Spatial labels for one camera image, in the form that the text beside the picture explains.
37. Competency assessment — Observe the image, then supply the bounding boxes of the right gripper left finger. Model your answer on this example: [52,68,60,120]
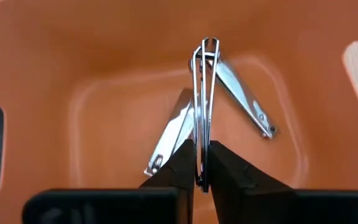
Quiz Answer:
[139,139,198,224]

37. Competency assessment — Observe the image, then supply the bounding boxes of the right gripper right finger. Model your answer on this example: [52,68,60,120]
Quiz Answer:
[208,139,295,224]

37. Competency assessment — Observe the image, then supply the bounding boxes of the silver nail clipper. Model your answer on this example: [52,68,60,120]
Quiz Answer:
[144,88,197,177]
[191,37,221,195]
[208,58,278,139]

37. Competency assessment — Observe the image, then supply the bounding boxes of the orange plastic bin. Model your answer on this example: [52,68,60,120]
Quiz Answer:
[0,0,358,224]

